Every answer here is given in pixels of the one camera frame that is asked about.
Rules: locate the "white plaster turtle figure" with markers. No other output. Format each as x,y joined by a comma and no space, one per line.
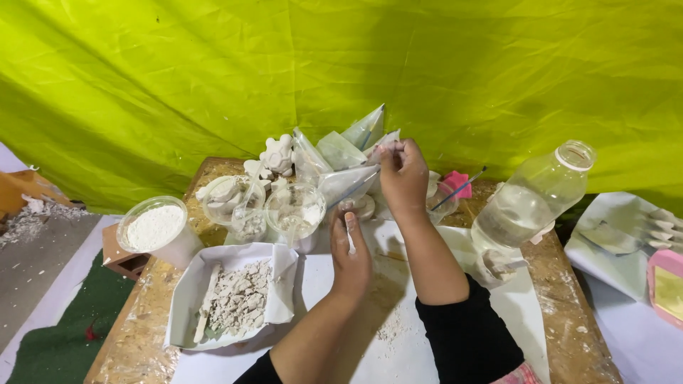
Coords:
278,154

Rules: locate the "green mat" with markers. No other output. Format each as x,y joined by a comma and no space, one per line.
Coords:
69,330

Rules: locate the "person's left hand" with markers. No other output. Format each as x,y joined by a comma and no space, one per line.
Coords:
349,272

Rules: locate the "yellow-green tarp backdrop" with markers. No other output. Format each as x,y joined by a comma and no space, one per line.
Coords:
160,80

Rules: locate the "blue paintbrush in bag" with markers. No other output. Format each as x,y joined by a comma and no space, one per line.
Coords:
355,189

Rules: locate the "glass bottle with water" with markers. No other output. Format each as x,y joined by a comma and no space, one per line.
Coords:
523,202

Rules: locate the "flat plaster stick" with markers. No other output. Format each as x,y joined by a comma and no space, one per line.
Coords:
205,306

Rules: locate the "orange board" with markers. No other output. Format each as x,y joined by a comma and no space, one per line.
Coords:
21,186

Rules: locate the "white plaster hand figure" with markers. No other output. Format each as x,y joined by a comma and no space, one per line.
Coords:
664,226

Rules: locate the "person's black right sleeve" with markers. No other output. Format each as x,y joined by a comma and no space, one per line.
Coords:
467,336

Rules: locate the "person's right hand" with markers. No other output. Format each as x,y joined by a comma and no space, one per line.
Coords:
405,181

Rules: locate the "small clear cup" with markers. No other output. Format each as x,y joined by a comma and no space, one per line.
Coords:
440,208

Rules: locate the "white paper tray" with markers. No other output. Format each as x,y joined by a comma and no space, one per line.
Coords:
184,298

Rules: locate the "pile of plaster fragments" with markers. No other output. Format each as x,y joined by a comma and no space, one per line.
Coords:
240,298

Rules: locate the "round plaster piece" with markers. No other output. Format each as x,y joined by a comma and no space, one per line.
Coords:
367,207

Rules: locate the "pink tray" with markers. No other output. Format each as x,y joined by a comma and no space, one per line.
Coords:
667,288

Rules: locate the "white plaster star figure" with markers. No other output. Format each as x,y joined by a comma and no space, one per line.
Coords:
253,169

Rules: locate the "heap of plaster rubble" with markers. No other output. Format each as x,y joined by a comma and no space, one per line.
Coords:
26,221

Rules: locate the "white plastic spoon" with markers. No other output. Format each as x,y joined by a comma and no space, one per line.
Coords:
245,200

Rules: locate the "white paper sheet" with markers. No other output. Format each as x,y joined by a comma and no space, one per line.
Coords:
320,277

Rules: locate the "clear cup with white residue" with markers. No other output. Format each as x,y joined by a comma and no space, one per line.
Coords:
304,205

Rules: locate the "pink star mold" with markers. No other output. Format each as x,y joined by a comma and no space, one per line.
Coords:
459,182

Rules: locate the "person's black sleeve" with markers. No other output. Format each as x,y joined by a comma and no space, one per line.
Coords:
259,373
467,336

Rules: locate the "white plaster powder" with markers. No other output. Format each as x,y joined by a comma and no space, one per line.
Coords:
153,227

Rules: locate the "clear cup with plaster figures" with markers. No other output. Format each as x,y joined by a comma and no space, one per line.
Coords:
224,200

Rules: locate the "person's black left sleeve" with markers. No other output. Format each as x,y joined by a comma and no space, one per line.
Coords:
259,373

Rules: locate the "small clear plastic bag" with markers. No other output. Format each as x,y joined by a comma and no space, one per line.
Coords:
385,143

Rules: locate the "clear tub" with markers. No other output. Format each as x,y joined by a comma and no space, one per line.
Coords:
181,250

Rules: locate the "red brick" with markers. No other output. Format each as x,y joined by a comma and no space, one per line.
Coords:
120,253

